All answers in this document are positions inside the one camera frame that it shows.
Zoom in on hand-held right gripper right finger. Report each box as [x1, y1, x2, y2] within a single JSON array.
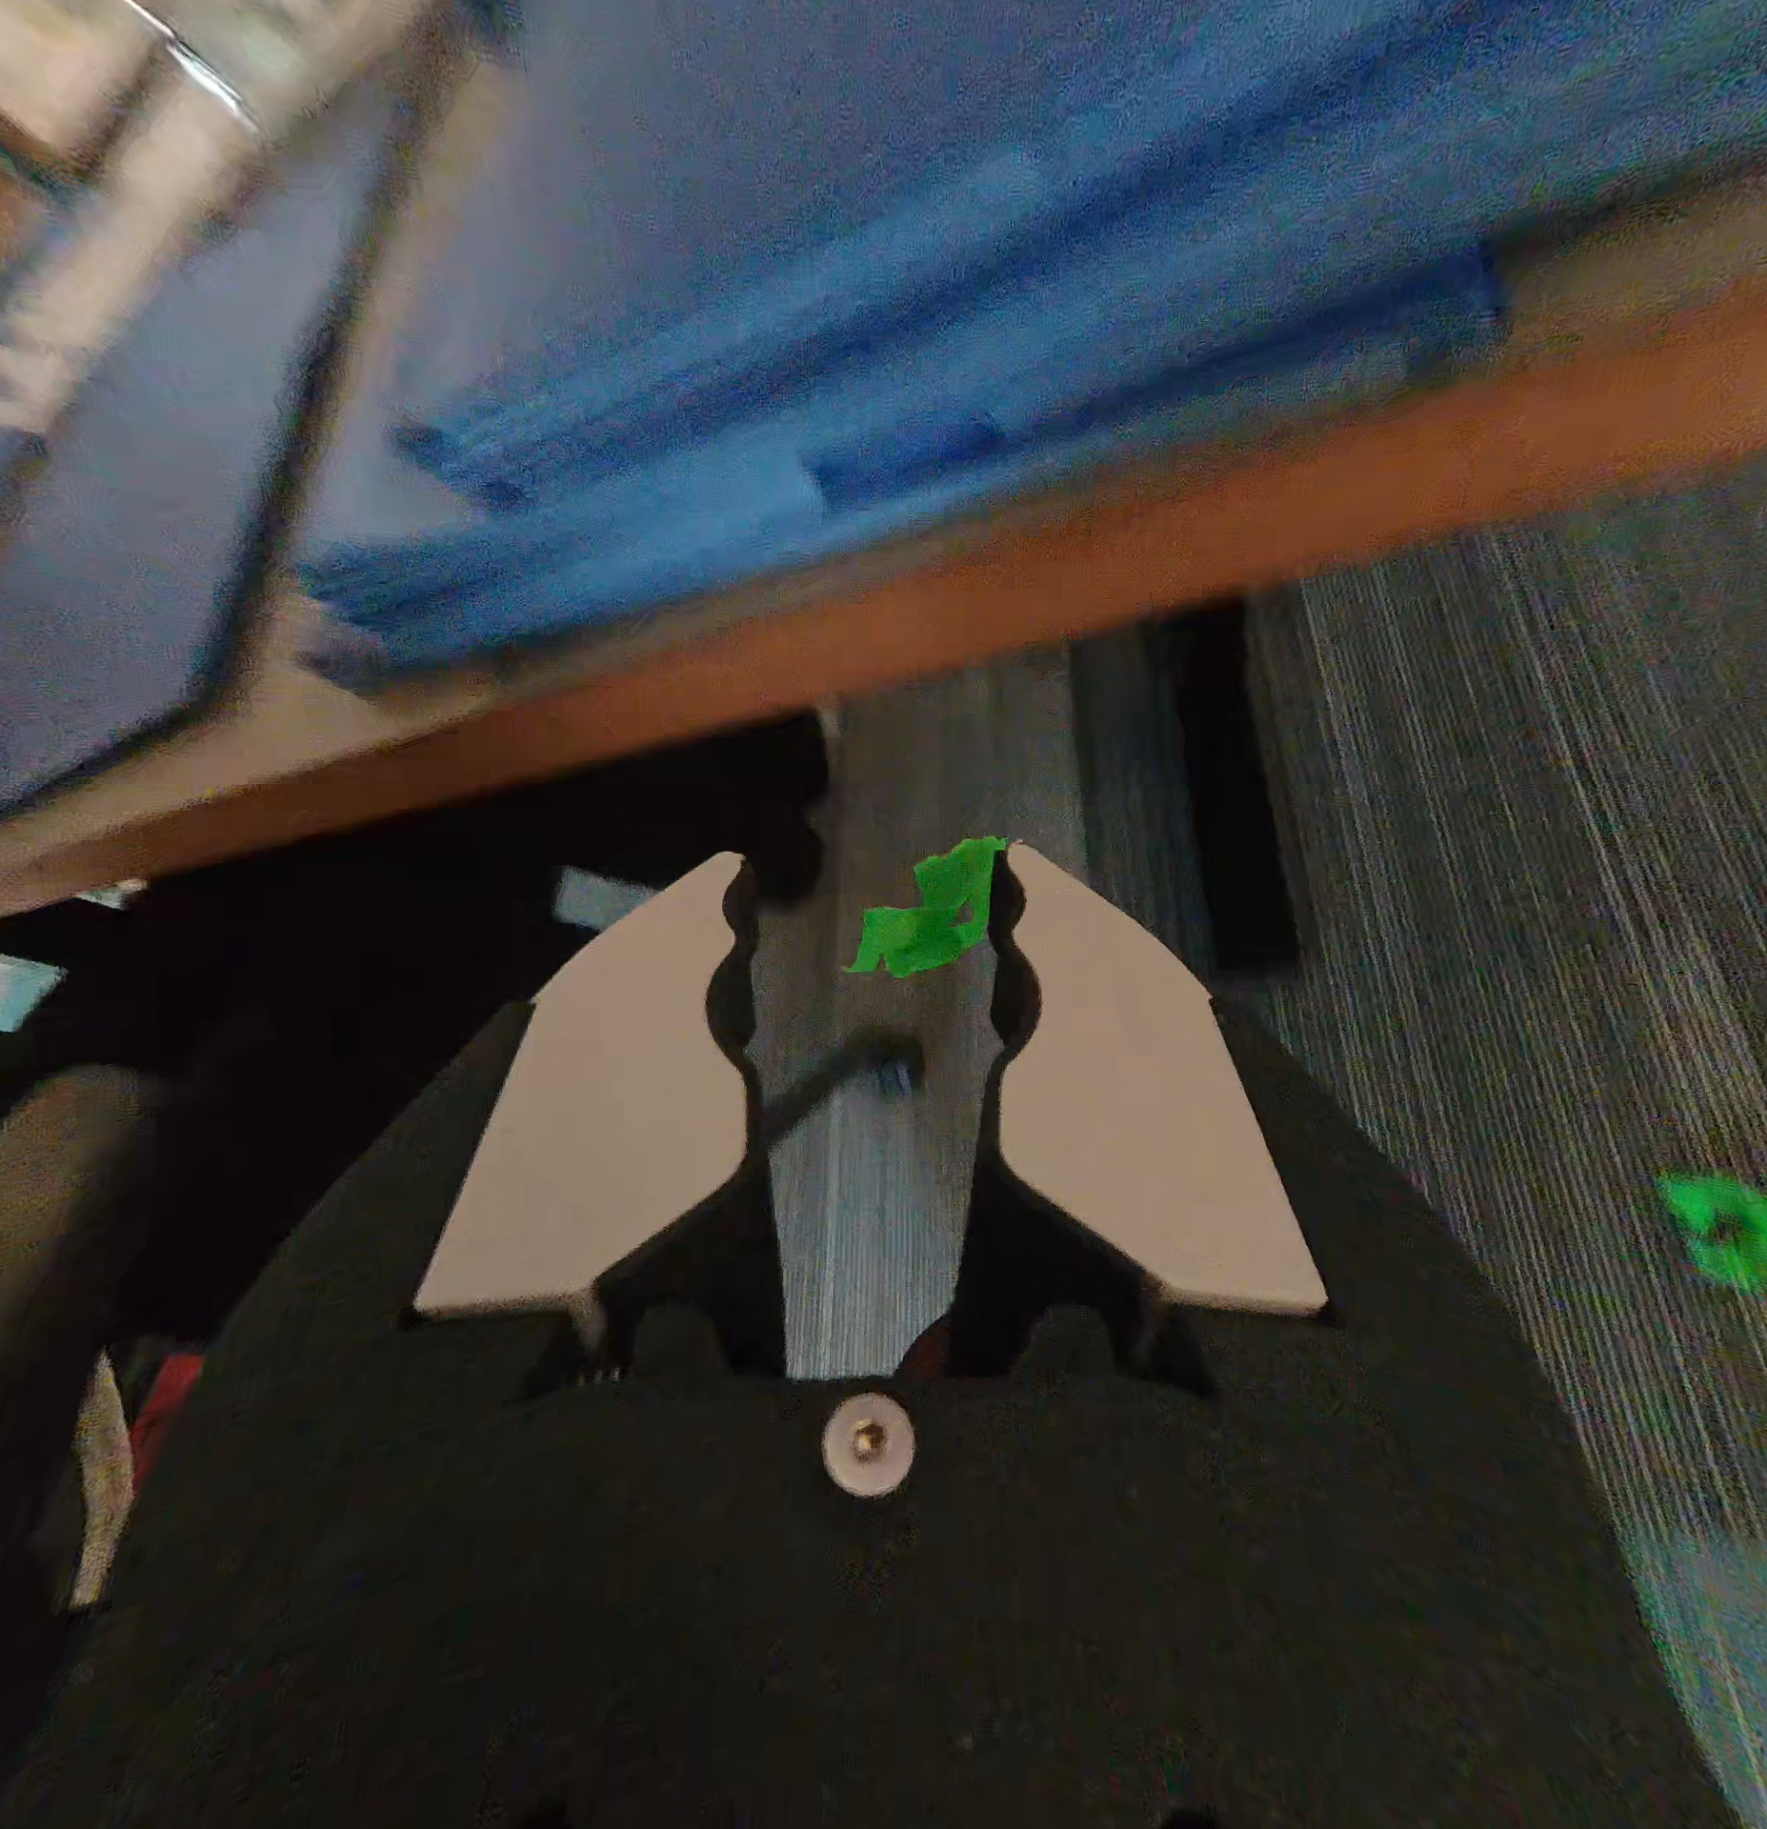
[[974, 841, 1330, 1311]]

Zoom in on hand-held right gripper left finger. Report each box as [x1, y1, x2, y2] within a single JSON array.
[[413, 852, 765, 1317]]

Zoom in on torn green tape piece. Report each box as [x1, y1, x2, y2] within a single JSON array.
[[843, 836, 1009, 983]]

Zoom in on black desk leg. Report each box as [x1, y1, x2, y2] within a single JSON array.
[[1175, 605, 1301, 977]]

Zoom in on wooden desk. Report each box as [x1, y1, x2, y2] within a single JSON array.
[[0, 0, 1767, 924]]

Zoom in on blue desk mat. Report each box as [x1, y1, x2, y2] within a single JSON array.
[[297, 0, 1767, 675]]

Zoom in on black metal bar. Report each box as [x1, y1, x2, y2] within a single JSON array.
[[761, 1035, 926, 1146]]

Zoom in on crumpled green tape piece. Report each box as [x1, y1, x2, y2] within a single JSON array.
[[1655, 1173, 1767, 1296]]

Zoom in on dark blue board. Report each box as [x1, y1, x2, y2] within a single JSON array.
[[0, 85, 432, 833]]

